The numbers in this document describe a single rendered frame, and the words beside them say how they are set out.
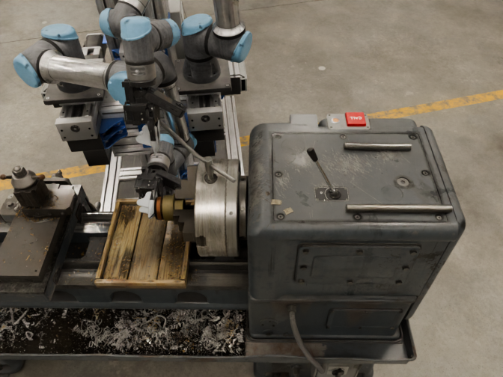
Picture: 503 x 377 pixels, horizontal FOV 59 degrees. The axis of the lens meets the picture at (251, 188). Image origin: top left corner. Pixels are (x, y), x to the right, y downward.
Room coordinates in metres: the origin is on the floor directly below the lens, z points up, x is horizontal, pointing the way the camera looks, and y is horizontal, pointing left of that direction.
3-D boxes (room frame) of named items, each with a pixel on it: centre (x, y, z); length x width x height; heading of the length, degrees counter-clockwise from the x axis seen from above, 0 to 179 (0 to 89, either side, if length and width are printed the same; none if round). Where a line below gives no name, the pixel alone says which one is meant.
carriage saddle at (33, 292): (0.92, 0.81, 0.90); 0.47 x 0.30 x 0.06; 178
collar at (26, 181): (0.99, 0.75, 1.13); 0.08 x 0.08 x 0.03
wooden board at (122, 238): (0.90, 0.37, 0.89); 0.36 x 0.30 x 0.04; 178
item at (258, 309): (0.90, -0.29, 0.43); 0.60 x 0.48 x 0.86; 88
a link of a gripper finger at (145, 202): (0.90, 0.34, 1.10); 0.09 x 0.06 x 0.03; 177
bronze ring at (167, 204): (0.90, 0.26, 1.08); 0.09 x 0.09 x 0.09; 0
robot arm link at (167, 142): (1.17, 0.32, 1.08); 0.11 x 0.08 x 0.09; 177
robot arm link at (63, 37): (1.47, 0.69, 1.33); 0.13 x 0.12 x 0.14; 155
